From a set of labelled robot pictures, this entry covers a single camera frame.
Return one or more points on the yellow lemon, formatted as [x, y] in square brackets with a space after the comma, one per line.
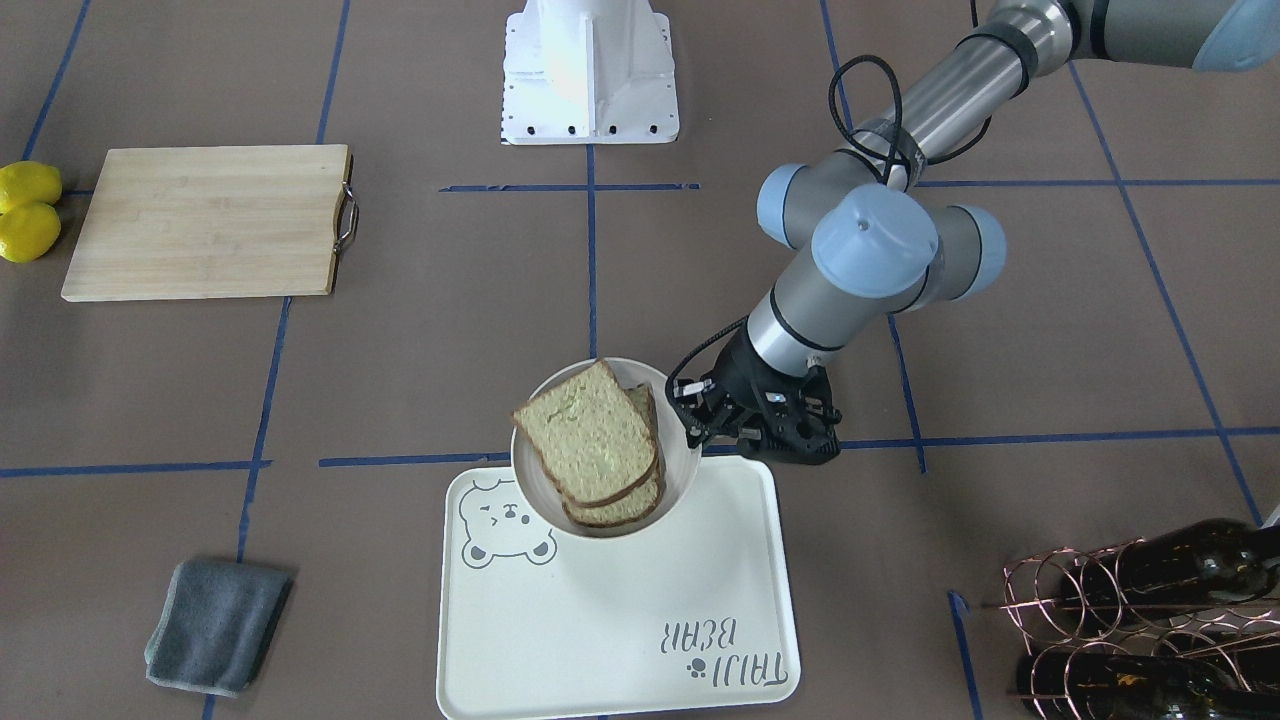
[29, 231]
[24, 182]

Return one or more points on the white round plate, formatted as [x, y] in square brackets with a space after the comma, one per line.
[681, 460]

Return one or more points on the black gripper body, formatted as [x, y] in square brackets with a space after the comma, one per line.
[745, 378]

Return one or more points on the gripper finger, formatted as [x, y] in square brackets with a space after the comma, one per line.
[707, 422]

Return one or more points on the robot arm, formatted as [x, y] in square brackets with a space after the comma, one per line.
[864, 248]

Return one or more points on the dark wine bottle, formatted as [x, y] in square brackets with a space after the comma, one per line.
[1214, 562]
[1215, 671]

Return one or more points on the bread slice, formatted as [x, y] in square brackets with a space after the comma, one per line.
[592, 442]
[641, 501]

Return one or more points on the wooden cutting board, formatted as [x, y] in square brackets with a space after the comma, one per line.
[219, 222]

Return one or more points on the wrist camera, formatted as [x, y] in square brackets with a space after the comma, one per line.
[686, 395]

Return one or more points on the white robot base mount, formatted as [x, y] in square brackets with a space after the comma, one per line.
[580, 72]

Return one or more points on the cream bear serving tray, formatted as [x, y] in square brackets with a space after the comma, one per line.
[694, 611]

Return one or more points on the grey folded cloth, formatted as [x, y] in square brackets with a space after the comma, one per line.
[217, 623]

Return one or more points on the copper wire bottle rack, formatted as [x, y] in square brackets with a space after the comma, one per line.
[1031, 603]

